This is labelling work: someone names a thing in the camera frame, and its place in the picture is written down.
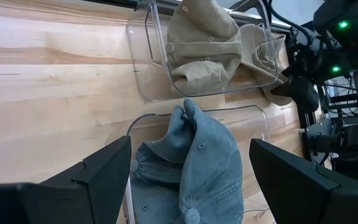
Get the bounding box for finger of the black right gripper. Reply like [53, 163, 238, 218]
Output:
[270, 77, 319, 113]

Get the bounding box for clear plastic bin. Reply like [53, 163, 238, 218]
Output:
[126, 0, 288, 103]
[124, 104, 272, 224]

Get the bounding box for blue baseball cap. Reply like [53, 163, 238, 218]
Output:
[131, 105, 195, 224]
[178, 98, 245, 224]

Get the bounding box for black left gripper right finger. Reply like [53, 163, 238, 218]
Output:
[249, 138, 358, 224]

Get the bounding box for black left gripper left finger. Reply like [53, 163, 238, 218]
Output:
[0, 135, 132, 224]

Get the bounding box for tan baseball cap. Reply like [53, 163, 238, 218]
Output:
[239, 24, 293, 106]
[165, 0, 244, 96]

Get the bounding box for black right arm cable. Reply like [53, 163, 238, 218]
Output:
[265, 0, 312, 40]

